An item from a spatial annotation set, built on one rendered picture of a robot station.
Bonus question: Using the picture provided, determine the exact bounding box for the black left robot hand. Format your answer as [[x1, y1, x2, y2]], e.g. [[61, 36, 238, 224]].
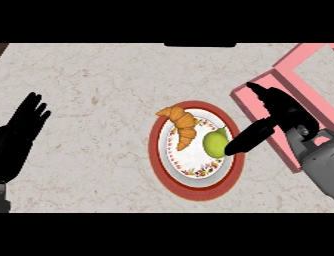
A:
[[0, 92, 54, 184]]

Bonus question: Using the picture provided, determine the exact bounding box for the white floral plate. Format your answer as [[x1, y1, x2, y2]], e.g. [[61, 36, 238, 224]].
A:
[[157, 108, 235, 180]]

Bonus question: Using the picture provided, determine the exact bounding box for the red round placemat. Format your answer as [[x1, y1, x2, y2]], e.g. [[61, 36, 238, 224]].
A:
[[148, 100, 247, 202]]

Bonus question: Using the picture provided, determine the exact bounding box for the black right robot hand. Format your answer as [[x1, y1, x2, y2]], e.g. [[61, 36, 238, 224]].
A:
[[224, 81, 321, 157]]

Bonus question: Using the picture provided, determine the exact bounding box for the green pear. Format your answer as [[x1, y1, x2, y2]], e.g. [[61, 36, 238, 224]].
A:
[[203, 126, 234, 159]]

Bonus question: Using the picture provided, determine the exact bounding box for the black object at edge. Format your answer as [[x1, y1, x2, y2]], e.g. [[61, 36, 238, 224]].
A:
[[163, 42, 238, 48]]

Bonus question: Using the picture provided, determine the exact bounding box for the orange croissant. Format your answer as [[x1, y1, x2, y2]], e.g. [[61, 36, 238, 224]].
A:
[[156, 105, 199, 152]]

